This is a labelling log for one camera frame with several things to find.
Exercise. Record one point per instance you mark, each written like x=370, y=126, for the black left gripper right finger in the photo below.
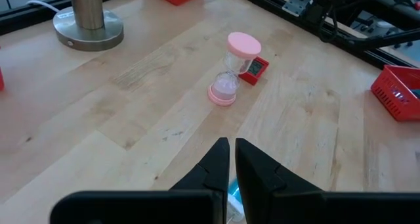
x=262, y=184

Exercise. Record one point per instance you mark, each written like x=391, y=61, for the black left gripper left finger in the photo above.
x=210, y=178

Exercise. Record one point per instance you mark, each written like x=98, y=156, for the cyan wall charger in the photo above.
x=234, y=192

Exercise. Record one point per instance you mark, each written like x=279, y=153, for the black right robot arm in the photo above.
x=387, y=40

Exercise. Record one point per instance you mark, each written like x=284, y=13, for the red digital clock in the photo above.
x=256, y=69

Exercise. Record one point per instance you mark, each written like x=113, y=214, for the pink sand hourglass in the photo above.
x=244, y=45

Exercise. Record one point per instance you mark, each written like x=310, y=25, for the white bulb lamp metal base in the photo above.
x=88, y=7

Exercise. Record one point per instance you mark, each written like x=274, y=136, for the black aluminium table frame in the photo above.
x=19, y=20

